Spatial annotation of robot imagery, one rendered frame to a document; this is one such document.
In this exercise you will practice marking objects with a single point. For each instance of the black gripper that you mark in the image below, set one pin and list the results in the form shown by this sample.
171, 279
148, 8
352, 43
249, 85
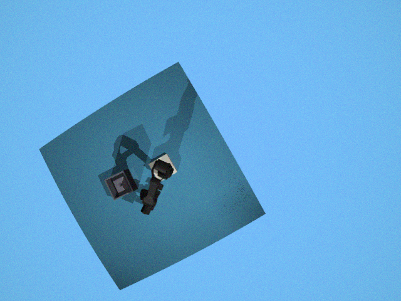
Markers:
160, 187

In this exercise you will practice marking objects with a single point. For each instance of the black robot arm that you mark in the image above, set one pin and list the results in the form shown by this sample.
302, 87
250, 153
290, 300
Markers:
149, 197

